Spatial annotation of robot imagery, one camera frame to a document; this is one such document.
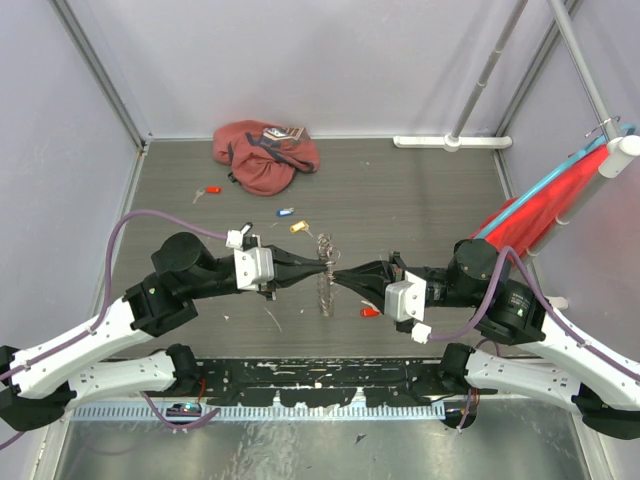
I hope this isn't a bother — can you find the key with red white tag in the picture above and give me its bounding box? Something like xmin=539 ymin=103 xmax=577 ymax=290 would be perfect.
xmin=360 ymin=307 xmax=381 ymax=318

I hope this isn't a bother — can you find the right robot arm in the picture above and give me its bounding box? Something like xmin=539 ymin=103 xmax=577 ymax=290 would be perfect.
xmin=333 ymin=239 xmax=639 ymax=440

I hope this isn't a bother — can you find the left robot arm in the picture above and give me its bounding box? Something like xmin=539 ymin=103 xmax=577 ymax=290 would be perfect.
xmin=1 ymin=232 xmax=328 ymax=432

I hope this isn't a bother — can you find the key with yellow tag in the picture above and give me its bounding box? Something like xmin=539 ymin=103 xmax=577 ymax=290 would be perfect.
xmin=289 ymin=220 xmax=313 ymax=237

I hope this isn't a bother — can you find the key with blue tag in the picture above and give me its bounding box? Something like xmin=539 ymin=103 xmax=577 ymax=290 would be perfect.
xmin=276 ymin=208 xmax=295 ymax=218

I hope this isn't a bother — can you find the key with black tag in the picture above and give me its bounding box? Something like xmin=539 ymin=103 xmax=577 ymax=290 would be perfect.
xmin=240 ymin=222 xmax=253 ymax=234

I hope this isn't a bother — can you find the red crumpled shirt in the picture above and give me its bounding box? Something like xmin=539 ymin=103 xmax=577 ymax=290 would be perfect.
xmin=212 ymin=120 xmax=320 ymax=196

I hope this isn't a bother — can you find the red cloth on hanger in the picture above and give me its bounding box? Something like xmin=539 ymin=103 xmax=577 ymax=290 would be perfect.
xmin=471 ymin=147 xmax=607 ymax=258

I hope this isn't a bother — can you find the white rack base bar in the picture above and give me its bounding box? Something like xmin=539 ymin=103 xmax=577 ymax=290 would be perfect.
xmin=393 ymin=135 xmax=513 ymax=152

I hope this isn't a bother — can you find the grey rack pole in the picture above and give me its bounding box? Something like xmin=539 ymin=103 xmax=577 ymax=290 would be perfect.
xmin=448 ymin=0 xmax=528 ymax=137

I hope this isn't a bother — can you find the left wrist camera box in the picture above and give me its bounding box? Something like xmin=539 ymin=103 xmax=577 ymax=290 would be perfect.
xmin=233 ymin=247 xmax=259 ymax=291

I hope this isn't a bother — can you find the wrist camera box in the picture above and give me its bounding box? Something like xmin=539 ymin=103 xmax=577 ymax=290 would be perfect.
xmin=384 ymin=271 xmax=432 ymax=344
xmin=233 ymin=247 xmax=259 ymax=291

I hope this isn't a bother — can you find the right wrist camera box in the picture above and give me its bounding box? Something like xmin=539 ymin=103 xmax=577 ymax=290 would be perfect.
xmin=384 ymin=271 xmax=432 ymax=344

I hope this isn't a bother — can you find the white slotted cable duct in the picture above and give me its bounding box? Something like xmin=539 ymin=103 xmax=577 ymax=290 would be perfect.
xmin=70 ymin=399 xmax=446 ymax=422

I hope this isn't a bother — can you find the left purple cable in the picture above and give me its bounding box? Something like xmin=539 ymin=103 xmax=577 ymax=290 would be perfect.
xmin=0 ymin=209 xmax=241 ymax=451

